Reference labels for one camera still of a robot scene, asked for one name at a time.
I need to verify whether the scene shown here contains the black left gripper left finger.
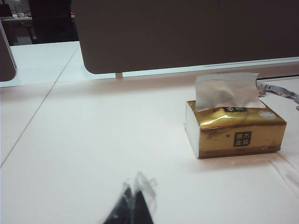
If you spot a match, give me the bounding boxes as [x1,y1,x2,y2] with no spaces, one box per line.
[102,178,135,224]

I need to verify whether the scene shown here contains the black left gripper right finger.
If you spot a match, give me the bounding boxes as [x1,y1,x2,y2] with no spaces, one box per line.
[132,171,158,224]

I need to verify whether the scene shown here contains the gold tissue pack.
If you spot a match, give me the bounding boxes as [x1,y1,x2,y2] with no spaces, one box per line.
[185,100,287,160]

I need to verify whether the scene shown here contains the flat white tissue sheet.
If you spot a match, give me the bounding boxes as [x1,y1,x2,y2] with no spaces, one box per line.
[268,156,299,210]

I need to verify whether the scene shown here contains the brown desk divider panel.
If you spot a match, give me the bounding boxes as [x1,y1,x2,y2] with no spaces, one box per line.
[72,0,299,76]
[0,24,17,82]

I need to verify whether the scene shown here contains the dark background cabinet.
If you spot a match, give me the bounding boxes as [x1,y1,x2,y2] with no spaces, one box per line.
[30,0,78,44]

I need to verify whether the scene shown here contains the background desk with drawer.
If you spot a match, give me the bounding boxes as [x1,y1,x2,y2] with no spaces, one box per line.
[2,15,38,45]

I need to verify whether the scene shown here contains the grey patterned lanyard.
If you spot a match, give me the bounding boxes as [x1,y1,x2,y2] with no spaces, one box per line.
[256,83,299,110]

